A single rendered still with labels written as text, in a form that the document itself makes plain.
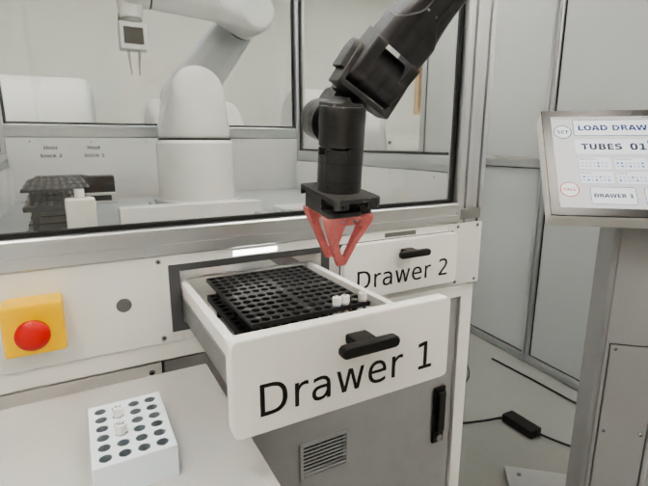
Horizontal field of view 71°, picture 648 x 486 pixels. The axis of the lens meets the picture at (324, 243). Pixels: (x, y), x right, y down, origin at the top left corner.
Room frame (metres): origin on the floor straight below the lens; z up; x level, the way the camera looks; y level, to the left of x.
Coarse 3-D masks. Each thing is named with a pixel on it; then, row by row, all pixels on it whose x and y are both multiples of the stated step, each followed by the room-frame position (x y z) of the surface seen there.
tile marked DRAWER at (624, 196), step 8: (592, 192) 1.02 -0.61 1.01; (600, 192) 1.02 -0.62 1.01; (608, 192) 1.02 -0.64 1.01; (616, 192) 1.01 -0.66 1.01; (624, 192) 1.01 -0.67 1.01; (632, 192) 1.01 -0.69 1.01; (592, 200) 1.01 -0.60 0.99; (600, 200) 1.01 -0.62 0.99; (608, 200) 1.00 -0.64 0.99; (616, 200) 1.00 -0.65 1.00; (624, 200) 1.00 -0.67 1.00; (632, 200) 0.99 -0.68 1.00
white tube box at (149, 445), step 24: (96, 408) 0.50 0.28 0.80; (144, 408) 0.50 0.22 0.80; (96, 432) 0.45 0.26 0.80; (144, 432) 0.45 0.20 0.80; (168, 432) 0.45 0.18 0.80; (96, 456) 0.41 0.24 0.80; (120, 456) 0.41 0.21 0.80; (144, 456) 0.42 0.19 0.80; (168, 456) 0.43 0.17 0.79; (96, 480) 0.39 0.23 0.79; (120, 480) 0.40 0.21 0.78; (144, 480) 0.41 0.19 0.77
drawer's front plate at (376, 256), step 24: (384, 240) 0.88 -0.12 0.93; (408, 240) 0.90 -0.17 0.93; (432, 240) 0.93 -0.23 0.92; (456, 240) 0.96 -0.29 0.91; (360, 264) 0.84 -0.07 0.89; (384, 264) 0.87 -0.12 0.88; (408, 264) 0.90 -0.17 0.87; (432, 264) 0.93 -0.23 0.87; (384, 288) 0.87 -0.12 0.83; (408, 288) 0.90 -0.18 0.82
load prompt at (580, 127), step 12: (576, 120) 1.16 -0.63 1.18; (588, 120) 1.15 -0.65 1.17; (600, 120) 1.15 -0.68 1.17; (612, 120) 1.14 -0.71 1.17; (624, 120) 1.14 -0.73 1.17; (636, 120) 1.13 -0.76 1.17; (576, 132) 1.14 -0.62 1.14; (588, 132) 1.13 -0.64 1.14; (600, 132) 1.12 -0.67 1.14; (612, 132) 1.12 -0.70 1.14; (624, 132) 1.11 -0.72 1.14; (636, 132) 1.11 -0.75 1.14
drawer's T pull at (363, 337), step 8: (352, 336) 0.46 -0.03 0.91; (360, 336) 0.46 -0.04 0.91; (368, 336) 0.46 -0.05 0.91; (384, 336) 0.46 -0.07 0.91; (392, 336) 0.46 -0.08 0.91; (344, 344) 0.44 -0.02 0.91; (352, 344) 0.44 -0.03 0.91; (360, 344) 0.44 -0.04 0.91; (368, 344) 0.44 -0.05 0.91; (376, 344) 0.45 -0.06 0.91; (384, 344) 0.45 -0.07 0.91; (392, 344) 0.46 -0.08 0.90; (344, 352) 0.43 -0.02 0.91; (352, 352) 0.43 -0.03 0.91; (360, 352) 0.44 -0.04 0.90; (368, 352) 0.44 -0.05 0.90
